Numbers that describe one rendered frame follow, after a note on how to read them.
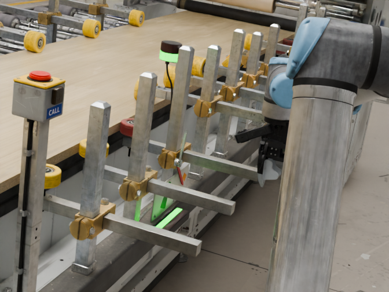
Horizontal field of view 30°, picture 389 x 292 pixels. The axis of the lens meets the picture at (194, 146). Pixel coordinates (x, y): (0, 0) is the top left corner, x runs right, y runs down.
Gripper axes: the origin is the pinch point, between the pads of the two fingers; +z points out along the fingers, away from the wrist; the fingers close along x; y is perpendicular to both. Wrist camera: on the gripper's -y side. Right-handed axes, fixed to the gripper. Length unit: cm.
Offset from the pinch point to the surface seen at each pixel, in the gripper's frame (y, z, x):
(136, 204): -24.6, 2.9, -30.9
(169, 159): -25.2, -3.4, -8.8
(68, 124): -55, -9, -16
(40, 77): -23, -40, -82
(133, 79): -66, -10, 49
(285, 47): -34, -15, 148
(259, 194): -46, 80, 193
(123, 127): -42.9, -8.1, -4.2
